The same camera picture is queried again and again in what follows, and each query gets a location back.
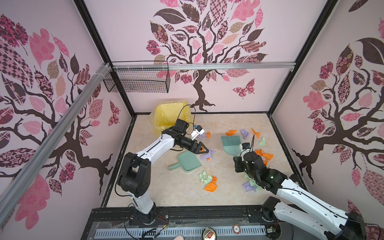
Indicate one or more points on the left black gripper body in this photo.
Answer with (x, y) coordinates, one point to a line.
(188, 144)

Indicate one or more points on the purple paper scrap back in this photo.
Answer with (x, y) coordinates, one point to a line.
(245, 133)

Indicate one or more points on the purple paper scrap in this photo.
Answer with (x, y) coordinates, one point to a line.
(207, 156)
(245, 133)
(248, 187)

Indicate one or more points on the purple orange scrap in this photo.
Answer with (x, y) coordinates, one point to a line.
(206, 135)

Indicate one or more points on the green hand brush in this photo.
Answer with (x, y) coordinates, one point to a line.
(232, 145)

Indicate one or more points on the green plastic dustpan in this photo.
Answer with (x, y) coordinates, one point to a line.
(187, 161)

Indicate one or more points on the small orange scrap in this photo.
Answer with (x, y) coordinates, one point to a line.
(257, 134)

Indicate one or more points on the orange paper scrap back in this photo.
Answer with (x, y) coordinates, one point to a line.
(231, 133)

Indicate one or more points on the orange paper scrap pile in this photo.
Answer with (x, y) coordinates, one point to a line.
(265, 156)

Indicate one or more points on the green paper scrap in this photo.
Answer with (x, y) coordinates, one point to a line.
(205, 178)
(253, 182)

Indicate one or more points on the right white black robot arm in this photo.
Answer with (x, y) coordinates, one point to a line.
(292, 204)

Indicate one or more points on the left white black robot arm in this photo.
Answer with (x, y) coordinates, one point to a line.
(134, 176)

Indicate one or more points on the light green scrap right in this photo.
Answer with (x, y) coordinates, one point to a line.
(262, 143)

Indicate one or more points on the cream trash bin yellow bag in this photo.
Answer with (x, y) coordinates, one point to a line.
(165, 115)

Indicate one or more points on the red white round sticker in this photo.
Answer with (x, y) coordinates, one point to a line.
(236, 229)

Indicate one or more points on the metal can top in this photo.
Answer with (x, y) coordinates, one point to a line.
(209, 234)

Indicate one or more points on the black wire basket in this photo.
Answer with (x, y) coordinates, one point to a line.
(139, 77)

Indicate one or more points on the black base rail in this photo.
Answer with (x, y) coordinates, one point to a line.
(207, 216)

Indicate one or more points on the aluminium rail back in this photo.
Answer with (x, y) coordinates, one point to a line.
(188, 67)

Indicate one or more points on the aluminium rail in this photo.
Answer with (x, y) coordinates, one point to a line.
(24, 179)
(188, 67)

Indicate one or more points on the grey slotted cable duct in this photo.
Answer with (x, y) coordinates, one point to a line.
(172, 232)

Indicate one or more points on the aluminium rail left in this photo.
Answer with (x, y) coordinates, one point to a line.
(24, 179)

